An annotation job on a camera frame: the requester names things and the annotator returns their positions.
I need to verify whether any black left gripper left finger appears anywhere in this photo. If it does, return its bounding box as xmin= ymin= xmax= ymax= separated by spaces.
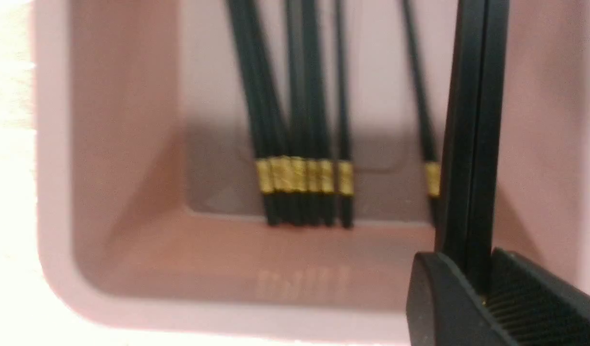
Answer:
xmin=405 ymin=252 xmax=516 ymax=346

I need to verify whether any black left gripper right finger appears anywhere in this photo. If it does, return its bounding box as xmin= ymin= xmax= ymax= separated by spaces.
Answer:
xmin=486 ymin=248 xmax=590 ymax=346

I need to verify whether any pink plastic bin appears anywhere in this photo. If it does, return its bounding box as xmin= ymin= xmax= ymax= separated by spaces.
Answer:
xmin=35 ymin=0 xmax=590 ymax=346

